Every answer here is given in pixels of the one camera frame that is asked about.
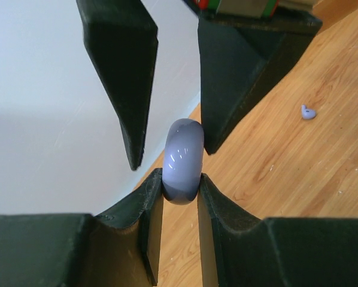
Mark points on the purple earbud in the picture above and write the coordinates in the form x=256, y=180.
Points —
x=307, y=113

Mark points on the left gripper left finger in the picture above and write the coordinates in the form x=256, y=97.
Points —
x=118, y=247

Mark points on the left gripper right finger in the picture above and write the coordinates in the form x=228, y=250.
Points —
x=239, y=249

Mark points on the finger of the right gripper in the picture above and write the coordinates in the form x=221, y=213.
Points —
x=120, y=38
x=242, y=60

